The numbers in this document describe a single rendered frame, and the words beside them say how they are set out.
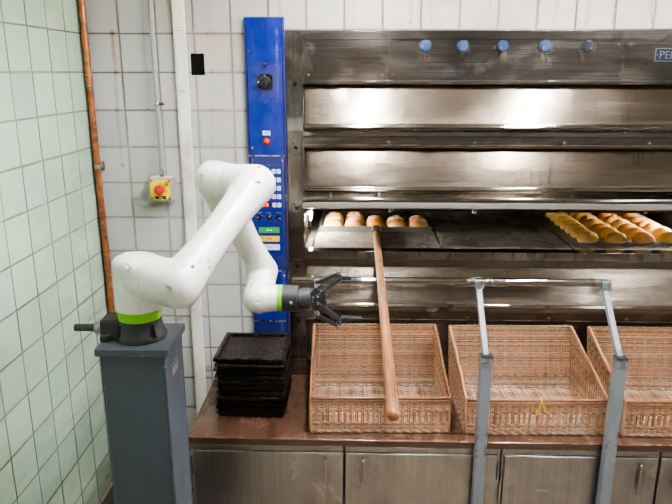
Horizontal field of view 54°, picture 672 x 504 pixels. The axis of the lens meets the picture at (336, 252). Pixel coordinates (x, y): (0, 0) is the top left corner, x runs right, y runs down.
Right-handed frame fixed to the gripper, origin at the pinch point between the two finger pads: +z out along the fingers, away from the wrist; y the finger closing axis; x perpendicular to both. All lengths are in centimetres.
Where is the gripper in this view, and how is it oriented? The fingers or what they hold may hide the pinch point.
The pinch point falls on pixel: (358, 299)
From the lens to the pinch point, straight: 227.8
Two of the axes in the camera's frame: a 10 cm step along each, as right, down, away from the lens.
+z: 10.0, 0.2, -0.3
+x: -0.3, 2.6, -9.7
